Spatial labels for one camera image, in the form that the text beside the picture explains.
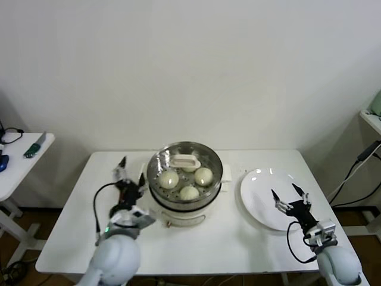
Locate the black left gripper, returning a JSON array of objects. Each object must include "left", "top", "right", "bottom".
[{"left": 112, "top": 154, "right": 149, "bottom": 212}]

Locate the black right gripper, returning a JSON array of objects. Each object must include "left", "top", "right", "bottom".
[{"left": 270, "top": 183, "right": 318, "bottom": 231}]

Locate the glass lid with white handle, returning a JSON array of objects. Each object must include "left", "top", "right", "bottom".
[{"left": 147, "top": 141, "right": 224, "bottom": 194}]

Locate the stainless steel steamer basket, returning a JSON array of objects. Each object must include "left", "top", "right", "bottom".
[{"left": 138, "top": 142, "right": 233, "bottom": 210}]

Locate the white round plate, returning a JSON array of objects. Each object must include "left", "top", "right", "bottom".
[{"left": 239, "top": 167, "right": 313, "bottom": 232}]

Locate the white electric cooker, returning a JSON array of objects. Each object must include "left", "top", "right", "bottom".
[{"left": 148, "top": 178, "right": 230, "bottom": 229}]

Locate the black power adapter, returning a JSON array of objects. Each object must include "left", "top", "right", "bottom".
[{"left": 357, "top": 141, "right": 381, "bottom": 163}]

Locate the white side table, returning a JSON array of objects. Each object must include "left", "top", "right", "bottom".
[{"left": 0, "top": 132, "right": 56, "bottom": 260}]

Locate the white shelf table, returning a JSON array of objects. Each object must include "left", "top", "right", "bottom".
[{"left": 358, "top": 110, "right": 381, "bottom": 238}]

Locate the pale green appliance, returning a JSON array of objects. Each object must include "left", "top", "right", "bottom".
[{"left": 368, "top": 91, "right": 381, "bottom": 117}]

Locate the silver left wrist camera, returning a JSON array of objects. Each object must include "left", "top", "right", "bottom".
[{"left": 130, "top": 208, "right": 157, "bottom": 229}]

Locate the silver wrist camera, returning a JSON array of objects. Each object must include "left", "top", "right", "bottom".
[
  {"left": 130, "top": 208, "right": 157, "bottom": 229},
  {"left": 303, "top": 219, "right": 339, "bottom": 247}
]

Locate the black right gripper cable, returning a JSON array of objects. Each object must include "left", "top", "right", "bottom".
[{"left": 286, "top": 222, "right": 318, "bottom": 265}]

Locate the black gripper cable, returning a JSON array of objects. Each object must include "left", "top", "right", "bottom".
[
  {"left": 286, "top": 222, "right": 318, "bottom": 265},
  {"left": 93, "top": 181, "right": 120, "bottom": 247}
]

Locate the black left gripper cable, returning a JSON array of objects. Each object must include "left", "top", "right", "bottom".
[{"left": 93, "top": 181, "right": 120, "bottom": 247}]

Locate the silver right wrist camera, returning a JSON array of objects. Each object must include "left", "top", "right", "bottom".
[{"left": 303, "top": 219, "right": 339, "bottom": 247}]

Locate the black wall cable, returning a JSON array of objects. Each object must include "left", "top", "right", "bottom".
[{"left": 327, "top": 159, "right": 381, "bottom": 208}]

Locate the green handled knife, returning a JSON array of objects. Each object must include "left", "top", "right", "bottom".
[{"left": 23, "top": 130, "right": 48, "bottom": 158}]

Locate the thin black desk cable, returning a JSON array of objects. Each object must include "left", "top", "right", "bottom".
[{"left": 0, "top": 127, "right": 24, "bottom": 145}]

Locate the black floor cable bundle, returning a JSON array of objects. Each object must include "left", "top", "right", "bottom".
[{"left": 0, "top": 260, "right": 29, "bottom": 286}]

